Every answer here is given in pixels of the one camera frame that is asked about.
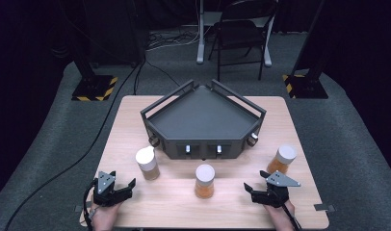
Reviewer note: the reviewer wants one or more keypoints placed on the black equipment cabinet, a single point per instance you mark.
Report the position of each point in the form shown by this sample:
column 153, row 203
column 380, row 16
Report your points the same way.
column 116, row 32

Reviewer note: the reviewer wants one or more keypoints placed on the white desk frame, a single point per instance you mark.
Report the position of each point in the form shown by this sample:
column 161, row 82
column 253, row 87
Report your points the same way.
column 200, row 48

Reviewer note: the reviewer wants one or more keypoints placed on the orange white-capped bottle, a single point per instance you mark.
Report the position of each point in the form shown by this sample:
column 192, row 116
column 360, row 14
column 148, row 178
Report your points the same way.
column 204, row 181
column 281, row 159
column 147, row 163

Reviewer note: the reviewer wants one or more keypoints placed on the dark grey corner shelf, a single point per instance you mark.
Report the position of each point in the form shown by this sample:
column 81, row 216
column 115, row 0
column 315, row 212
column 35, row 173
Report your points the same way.
column 201, row 118

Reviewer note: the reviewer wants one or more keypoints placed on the black stand with striped base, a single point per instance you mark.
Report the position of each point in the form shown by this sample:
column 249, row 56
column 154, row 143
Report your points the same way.
column 307, row 88
column 94, row 89

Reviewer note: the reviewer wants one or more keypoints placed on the black folding chair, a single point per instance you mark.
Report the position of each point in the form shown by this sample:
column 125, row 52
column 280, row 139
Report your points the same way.
column 240, row 33

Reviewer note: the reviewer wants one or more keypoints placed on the grey tape strip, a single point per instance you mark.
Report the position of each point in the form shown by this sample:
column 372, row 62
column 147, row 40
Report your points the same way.
column 324, row 207
column 78, row 209

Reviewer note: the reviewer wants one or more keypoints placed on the person's left hand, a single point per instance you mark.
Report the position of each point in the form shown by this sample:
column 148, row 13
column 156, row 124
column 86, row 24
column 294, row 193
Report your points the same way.
column 103, row 219

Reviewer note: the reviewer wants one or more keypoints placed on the person's right hand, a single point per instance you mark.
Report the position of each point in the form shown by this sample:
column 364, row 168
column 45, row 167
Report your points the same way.
column 278, row 219

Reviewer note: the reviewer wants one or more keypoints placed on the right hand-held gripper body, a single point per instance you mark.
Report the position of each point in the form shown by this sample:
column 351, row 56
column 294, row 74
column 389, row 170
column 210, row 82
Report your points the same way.
column 280, row 180

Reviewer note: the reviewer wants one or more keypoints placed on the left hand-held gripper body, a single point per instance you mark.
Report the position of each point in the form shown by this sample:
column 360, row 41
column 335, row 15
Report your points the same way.
column 104, row 183

